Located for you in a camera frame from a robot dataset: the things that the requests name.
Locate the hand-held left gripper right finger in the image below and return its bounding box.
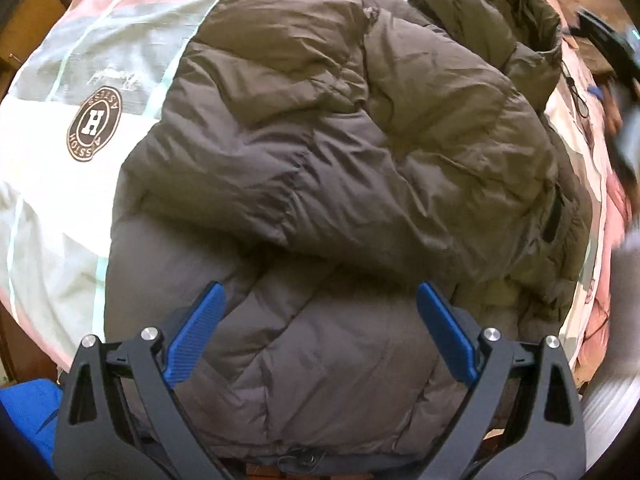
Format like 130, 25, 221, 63
416, 281, 587, 480

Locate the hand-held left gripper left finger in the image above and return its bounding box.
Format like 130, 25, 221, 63
52, 280, 236, 480

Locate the dark grey puffer jacket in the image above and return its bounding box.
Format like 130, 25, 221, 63
107, 0, 595, 477

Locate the pink blanket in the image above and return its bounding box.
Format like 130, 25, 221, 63
584, 167, 633, 361

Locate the pastel printed bed sheet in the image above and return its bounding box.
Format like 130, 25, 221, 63
0, 0, 632, 411

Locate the blue cloth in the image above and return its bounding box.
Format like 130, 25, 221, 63
0, 379, 65, 480

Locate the wooden cabinet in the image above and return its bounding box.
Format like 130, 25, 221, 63
0, 0, 68, 103

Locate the thin black cable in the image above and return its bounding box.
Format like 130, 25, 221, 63
559, 54, 592, 117

